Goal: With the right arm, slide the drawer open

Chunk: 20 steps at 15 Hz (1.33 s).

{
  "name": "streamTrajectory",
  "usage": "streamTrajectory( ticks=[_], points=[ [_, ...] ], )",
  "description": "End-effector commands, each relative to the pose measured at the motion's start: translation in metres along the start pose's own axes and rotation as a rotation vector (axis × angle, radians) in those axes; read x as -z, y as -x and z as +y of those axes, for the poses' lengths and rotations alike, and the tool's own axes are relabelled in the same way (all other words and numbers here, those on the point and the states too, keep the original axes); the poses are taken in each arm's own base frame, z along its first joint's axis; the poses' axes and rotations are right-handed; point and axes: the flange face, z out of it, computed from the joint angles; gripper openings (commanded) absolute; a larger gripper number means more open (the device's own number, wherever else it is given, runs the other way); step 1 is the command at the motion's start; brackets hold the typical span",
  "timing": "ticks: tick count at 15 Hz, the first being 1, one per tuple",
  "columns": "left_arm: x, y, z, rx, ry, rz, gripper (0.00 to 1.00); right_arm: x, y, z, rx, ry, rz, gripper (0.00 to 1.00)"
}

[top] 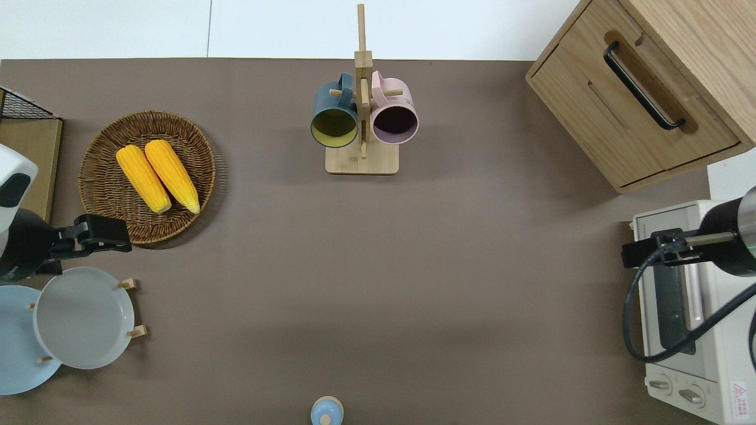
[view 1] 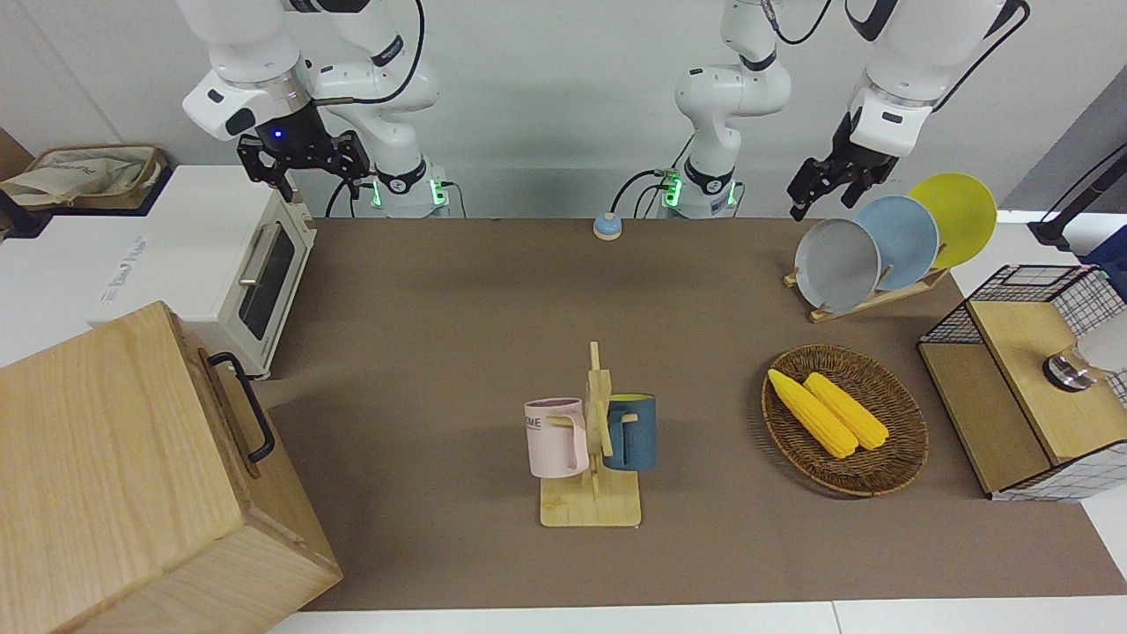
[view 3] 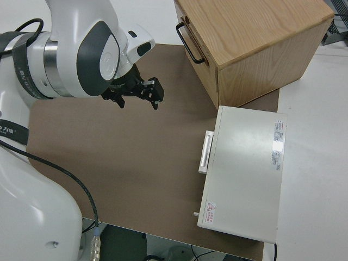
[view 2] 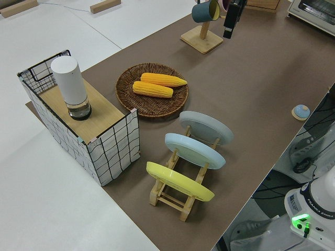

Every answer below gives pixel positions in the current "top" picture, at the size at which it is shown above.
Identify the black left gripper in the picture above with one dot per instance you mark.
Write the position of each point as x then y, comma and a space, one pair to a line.
26, 248

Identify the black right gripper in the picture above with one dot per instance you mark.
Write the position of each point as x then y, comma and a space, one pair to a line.
720, 242

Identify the wooden drawer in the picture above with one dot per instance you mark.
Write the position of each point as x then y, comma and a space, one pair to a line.
644, 147

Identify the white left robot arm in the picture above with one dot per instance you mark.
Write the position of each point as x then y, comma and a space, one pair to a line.
12, 165

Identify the round brown wicker basket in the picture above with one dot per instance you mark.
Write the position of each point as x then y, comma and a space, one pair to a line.
106, 195

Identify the wooden plate rack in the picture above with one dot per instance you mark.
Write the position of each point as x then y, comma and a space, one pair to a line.
130, 284

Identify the yellow corn cob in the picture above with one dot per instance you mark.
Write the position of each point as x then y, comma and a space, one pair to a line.
171, 171
142, 177

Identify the grey plate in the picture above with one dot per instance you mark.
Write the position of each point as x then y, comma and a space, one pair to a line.
82, 319

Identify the flat wooden board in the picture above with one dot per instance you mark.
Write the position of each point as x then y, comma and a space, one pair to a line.
32, 159

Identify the cream toaster oven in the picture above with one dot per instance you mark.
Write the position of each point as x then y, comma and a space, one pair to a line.
714, 366

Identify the light blue plate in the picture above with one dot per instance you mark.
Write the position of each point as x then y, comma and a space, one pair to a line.
18, 354

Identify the light wooden cabinet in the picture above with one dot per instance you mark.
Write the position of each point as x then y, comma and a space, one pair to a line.
709, 53

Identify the dark blue mug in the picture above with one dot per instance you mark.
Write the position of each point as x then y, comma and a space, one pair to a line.
328, 100

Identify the wooden mug tree stand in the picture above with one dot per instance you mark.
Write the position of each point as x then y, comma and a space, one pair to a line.
361, 159

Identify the brown table mat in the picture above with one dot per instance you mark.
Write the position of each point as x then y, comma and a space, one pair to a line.
378, 265

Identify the pink mug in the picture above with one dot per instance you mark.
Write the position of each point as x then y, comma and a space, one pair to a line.
401, 100

